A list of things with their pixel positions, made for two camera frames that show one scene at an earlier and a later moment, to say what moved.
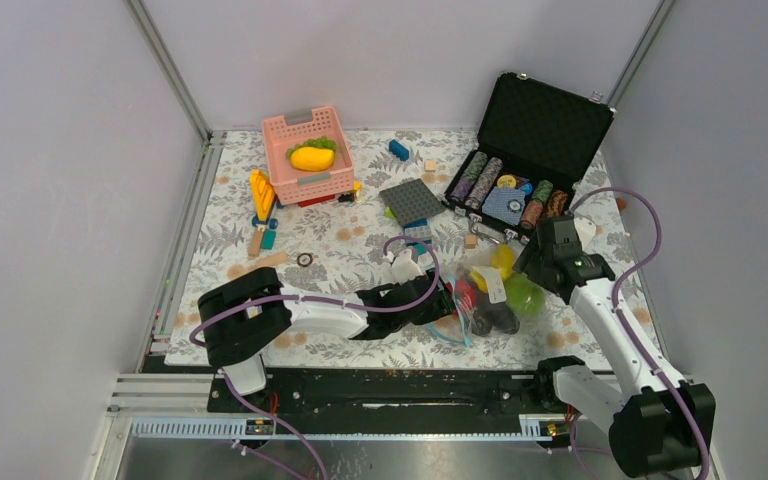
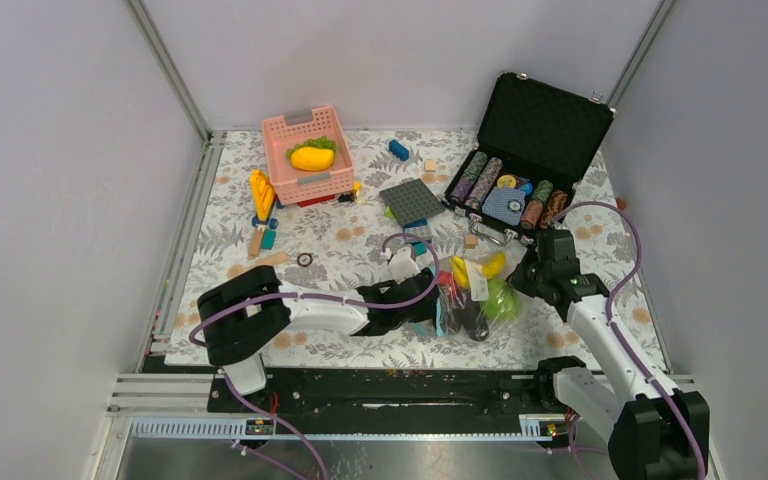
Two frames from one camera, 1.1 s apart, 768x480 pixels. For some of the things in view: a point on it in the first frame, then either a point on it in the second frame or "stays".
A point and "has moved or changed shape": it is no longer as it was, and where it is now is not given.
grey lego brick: [418, 231] stays
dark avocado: [497, 315] to [470, 317]
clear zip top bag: [488, 294] has moved or changed shape
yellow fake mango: [312, 158] stays
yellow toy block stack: [264, 197] stays
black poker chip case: [536, 141] stays
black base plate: [385, 395] stays
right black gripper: [527, 262] to [516, 278]
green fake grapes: [319, 142] stays
